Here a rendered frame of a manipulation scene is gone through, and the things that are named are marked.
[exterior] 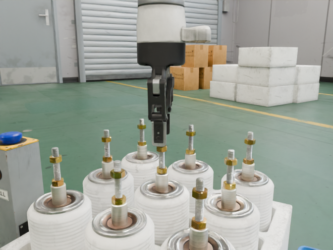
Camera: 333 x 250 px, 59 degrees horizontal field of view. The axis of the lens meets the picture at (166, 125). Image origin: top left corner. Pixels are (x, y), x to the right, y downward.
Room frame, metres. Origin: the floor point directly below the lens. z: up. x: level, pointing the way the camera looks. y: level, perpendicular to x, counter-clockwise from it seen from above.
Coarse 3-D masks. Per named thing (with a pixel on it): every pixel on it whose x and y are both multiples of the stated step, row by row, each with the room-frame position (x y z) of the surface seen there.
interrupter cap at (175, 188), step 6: (150, 180) 0.50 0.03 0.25; (168, 180) 0.50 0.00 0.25; (174, 180) 0.50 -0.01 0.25; (144, 186) 0.48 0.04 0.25; (150, 186) 0.48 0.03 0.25; (168, 186) 0.49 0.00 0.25; (174, 186) 0.48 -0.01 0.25; (180, 186) 0.48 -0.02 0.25; (144, 192) 0.45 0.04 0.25; (150, 192) 0.45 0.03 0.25; (156, 192) 0.46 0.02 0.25; (162, 192) 0.46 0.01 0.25; (168, 192) 0.46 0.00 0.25; (174, 192) 0.45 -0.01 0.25; (180, 192) 0.45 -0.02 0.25; (156, 198) 0.44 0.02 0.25; (162, 198) 0.44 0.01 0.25; (168, 198) 0.44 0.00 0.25
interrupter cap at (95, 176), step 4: (100, 168) 0.56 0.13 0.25; (92, 172) 0.54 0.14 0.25; (96, 172) 0.54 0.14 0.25; (100, 172) 0.54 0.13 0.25; (88, 176) 0.52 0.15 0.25; (92, 176) 0.52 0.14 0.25; (96, 176) 0.52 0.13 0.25; (100, 176) 0.53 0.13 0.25; (124, 176) 0.52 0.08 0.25; (92, 180) 0.50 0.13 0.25; (96, 180) 0.50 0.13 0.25; (100, 180) 0.50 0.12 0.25; (104, 180) 0.50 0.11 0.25; (108, 180) 0.50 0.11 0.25; (112, 180) 0.50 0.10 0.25; (104, 184) 0.49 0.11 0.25
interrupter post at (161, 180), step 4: (156, 172) 0.48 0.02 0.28; (156, 176) 0.47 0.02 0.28; (160, 176) 0.46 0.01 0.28; (164, 176) 0.46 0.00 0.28; (156, 180) 0.47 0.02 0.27; (160, 180) 0.46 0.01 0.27; (164, 180) 0.46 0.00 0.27; (156, 184) 0.47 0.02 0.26; (160, 184) 0.46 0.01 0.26; (164, 184) 0.46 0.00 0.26; (156, 188) 0.47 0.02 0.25; (160, 188) 0.46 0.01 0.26; (164, 188) 0.46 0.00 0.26
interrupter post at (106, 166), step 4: (112, 160) 0.53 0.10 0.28; (104, 164) 0.52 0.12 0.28; (108, 164) 0.52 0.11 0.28; (112, 164) 0.53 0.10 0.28; (104, 168) 0.52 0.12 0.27; (108, 168) 0.52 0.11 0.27; (112, 168) 0.53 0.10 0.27; (104, 172) 0.52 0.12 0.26; (108, 172) 0.52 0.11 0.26; (104, 176) 0.52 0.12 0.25; (108, 176) 0.52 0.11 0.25
